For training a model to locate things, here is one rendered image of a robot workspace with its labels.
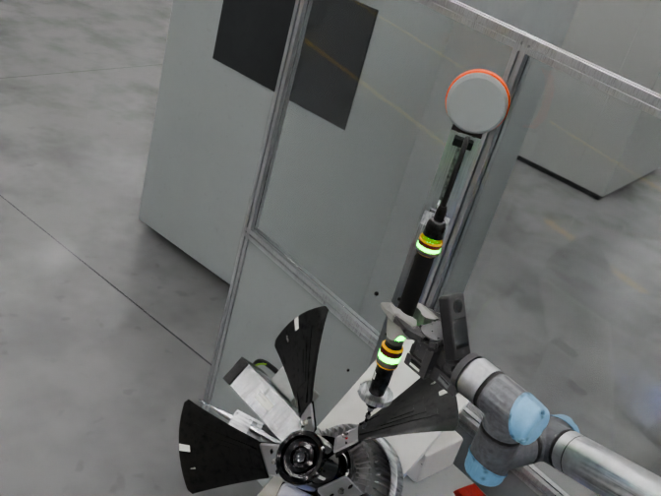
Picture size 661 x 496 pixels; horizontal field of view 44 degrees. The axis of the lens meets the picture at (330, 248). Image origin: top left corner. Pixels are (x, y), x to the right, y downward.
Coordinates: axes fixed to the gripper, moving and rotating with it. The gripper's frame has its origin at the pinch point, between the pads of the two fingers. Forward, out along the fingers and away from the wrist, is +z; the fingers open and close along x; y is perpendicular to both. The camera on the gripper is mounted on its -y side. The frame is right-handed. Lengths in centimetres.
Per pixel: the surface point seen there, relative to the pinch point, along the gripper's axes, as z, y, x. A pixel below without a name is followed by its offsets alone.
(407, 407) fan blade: -2.2, 29.8, 13.9
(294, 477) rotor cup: 4.6, 47.2, -7.4
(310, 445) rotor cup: 6.6, 41.4, -3.1
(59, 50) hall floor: 568, 164, 208
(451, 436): 11, 69, 63
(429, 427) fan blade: -10.6, 27.2, 10.9
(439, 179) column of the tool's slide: 39, 0, 55
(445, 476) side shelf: 6, 80, 60
